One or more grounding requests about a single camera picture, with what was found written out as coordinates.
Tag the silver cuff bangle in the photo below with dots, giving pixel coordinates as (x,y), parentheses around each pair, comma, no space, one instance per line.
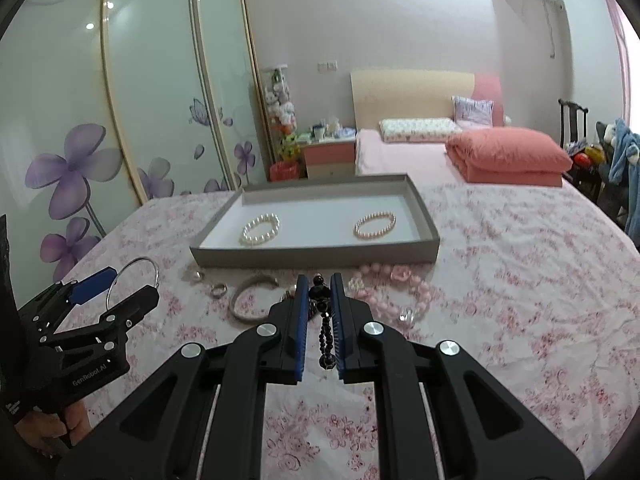
(240,294)

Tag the blue plush robe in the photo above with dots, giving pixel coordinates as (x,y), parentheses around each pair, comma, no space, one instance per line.
(632,170)

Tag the wall socket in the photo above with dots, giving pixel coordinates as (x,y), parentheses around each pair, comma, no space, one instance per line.
(327,65)

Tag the light blue cloth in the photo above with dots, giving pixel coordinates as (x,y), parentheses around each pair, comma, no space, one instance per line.
(346,133)

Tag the cream and pink headboard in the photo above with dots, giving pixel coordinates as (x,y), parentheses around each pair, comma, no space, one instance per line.
(400,95)

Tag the plush toy tower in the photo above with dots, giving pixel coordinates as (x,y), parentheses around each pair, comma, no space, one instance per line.
(280,105)

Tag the flower print sliding wardrobe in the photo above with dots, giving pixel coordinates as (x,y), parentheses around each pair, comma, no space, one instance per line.
(150,85)

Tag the thin silver hoop bangle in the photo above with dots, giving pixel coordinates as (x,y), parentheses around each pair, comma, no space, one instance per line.
(150,261)

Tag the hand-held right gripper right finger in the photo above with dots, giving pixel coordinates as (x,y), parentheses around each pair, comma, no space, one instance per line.
(337,330)

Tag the floral pink bedspread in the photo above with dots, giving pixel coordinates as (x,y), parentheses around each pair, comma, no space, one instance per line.
(500,285)

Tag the white patterned pillow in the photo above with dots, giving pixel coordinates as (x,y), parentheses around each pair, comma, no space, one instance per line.
(420,129)

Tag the dark wooden chair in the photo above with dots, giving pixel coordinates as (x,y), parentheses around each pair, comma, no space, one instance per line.
(570,120)

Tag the yellow green plush toy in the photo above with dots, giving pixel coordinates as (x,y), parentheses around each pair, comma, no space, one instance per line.
(287,145)

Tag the small pearl charm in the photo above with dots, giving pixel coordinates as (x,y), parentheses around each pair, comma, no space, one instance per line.
(196,275)

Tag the folded salmon quilt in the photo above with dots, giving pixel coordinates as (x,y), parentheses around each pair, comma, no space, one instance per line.
(505,155)

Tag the person's left hand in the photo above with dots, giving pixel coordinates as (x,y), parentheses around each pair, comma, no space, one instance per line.
(80,420)

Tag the bed with pink sheet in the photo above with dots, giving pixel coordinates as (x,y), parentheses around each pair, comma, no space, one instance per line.
(400,155)

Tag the red lined trash bin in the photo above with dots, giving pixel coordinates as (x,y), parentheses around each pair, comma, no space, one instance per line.
(284,171)

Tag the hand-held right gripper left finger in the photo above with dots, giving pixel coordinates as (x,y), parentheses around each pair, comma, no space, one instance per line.
(301,325)

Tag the purple patterned pillow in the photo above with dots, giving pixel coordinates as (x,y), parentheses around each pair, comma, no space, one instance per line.
(472,110)

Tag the colourful toys on chair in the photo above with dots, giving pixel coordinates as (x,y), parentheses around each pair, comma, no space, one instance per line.
(585,155)

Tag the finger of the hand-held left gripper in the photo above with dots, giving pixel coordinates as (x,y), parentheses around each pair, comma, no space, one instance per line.
(92,282)
(130,305)

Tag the grey shallow tray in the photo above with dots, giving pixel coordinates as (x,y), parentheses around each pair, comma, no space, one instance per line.
(310,220)

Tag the pink curtain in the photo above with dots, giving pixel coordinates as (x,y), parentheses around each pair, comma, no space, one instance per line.
(622,60)

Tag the pink and cream nightstand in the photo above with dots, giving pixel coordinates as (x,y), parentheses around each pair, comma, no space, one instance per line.
(330,155)

